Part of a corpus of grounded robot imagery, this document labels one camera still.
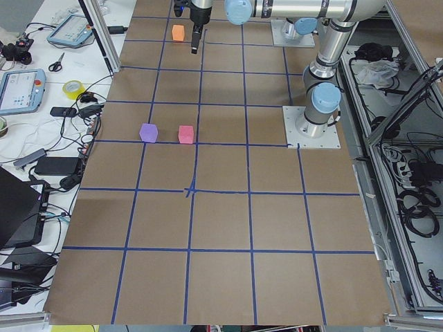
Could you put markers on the white crumpled cloth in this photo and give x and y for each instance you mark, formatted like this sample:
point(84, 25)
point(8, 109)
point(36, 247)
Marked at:
point(378, 74)

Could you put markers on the teach pendant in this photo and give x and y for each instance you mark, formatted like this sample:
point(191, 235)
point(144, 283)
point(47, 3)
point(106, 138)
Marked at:
point(73, 32)
point(22, 91)

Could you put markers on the pink foam cube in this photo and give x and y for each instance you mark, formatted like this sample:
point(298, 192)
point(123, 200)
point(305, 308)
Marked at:
point(186, 134)

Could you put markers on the aluminium frame post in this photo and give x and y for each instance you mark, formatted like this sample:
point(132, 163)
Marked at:
point(96, 21)

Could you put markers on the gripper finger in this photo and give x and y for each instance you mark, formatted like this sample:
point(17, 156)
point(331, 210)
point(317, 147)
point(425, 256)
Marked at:
point(196, 37)

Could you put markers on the black camera device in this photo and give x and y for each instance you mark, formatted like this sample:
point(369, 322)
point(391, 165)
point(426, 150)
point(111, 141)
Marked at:
point(18, 51)

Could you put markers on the yellow tape roll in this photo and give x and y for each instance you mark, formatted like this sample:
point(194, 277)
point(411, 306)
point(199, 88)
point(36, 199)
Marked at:
point(73, 89)

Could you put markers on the orange foam cube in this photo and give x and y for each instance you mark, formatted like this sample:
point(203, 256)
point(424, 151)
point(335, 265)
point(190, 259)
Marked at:
point(178, 33)

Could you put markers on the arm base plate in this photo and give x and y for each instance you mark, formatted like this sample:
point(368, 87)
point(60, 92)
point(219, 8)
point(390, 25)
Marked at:
point(301, 134)
point(297, 33)

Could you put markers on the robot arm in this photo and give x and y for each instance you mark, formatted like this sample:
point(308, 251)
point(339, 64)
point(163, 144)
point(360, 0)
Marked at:
point(323, 96)

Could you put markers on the black laptop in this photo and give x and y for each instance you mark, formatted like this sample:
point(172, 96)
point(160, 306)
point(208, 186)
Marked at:
point(23, 204)

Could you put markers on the near teach pendant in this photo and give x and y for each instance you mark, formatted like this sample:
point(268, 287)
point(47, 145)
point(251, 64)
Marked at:
point(22, 91)

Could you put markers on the black handled scissors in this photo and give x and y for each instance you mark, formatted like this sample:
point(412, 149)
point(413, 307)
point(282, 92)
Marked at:
point(56, 66)

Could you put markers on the purple foam cube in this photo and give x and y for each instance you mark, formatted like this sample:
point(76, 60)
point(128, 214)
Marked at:
point(148, 133)

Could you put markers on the black power adapter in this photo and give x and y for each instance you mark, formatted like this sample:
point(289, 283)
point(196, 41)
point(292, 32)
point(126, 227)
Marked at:
point(56, 166)

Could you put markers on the far teach pendant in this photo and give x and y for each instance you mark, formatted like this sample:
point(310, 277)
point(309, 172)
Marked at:
point(73, 32)

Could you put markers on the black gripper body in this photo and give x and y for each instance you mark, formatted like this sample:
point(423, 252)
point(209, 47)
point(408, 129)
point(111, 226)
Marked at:
point(199, 16)

